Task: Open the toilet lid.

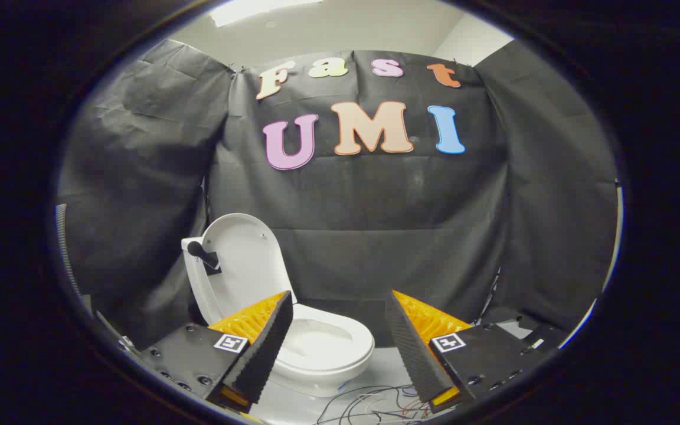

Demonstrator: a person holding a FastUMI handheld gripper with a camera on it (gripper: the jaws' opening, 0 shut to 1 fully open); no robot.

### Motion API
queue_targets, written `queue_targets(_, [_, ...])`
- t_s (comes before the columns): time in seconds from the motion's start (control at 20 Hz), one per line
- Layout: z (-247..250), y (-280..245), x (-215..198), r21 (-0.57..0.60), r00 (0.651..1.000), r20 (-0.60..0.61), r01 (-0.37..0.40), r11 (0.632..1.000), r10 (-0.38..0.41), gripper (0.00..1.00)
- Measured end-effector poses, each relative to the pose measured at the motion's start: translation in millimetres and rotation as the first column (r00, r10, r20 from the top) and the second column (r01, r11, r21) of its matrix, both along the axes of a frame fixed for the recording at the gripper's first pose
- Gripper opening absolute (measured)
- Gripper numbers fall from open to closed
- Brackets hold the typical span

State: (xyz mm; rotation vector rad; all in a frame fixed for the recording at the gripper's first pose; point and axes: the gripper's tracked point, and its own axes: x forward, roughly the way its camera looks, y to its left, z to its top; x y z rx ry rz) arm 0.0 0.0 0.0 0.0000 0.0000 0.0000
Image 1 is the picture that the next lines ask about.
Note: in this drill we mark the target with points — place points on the white toilet lid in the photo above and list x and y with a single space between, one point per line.
245 265

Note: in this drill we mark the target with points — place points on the white toilet bowl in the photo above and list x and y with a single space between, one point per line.
331 354

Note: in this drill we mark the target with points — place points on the black backdrop cloth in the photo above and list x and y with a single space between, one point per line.
375 206

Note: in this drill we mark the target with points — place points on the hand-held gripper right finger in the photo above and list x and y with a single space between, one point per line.
412 354

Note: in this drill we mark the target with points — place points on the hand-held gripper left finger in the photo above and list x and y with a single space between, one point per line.
266 348

